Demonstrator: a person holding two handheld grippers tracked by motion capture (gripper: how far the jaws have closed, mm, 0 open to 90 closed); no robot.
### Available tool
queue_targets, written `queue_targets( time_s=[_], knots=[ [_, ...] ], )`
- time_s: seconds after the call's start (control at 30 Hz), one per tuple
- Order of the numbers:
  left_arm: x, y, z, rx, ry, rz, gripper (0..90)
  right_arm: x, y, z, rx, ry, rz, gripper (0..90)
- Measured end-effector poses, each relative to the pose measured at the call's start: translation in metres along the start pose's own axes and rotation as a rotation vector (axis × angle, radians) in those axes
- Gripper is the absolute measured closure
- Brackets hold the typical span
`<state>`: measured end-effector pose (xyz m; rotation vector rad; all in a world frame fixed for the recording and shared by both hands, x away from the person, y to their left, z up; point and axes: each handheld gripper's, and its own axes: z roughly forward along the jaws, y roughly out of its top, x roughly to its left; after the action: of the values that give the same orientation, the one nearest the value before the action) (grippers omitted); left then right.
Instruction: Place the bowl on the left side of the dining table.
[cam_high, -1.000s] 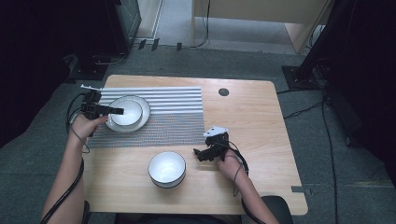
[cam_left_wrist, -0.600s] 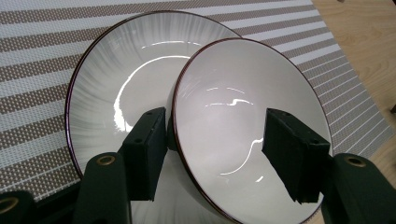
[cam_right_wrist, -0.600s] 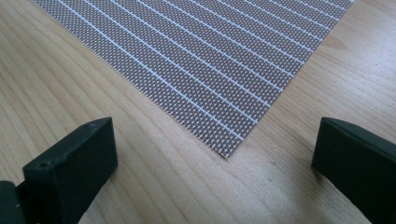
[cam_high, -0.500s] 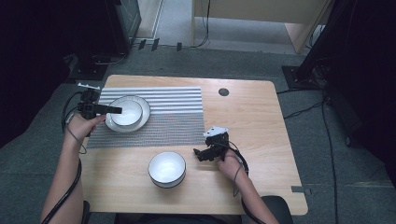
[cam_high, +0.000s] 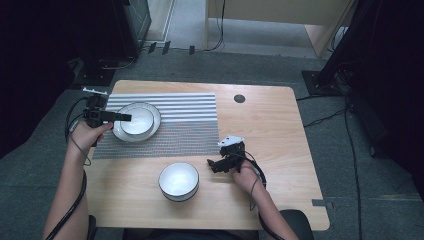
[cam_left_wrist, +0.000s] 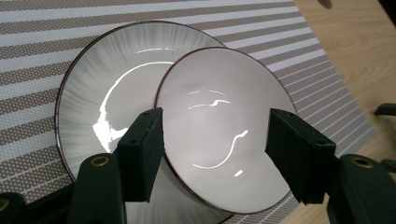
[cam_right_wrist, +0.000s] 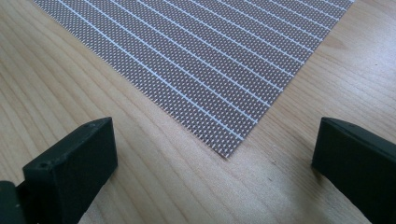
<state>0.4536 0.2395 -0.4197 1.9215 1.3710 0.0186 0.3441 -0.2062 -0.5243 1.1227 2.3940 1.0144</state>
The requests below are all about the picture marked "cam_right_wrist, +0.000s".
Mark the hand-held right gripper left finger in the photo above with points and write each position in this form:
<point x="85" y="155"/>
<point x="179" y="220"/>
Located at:
<point x="71" y="174"/>

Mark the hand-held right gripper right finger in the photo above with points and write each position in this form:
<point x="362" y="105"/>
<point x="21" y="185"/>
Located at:
<point x="358" y="168"/>

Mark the striped grey woven placemat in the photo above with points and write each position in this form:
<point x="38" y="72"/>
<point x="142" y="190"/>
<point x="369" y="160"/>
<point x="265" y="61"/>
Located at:
<point x="202" y="62"/>

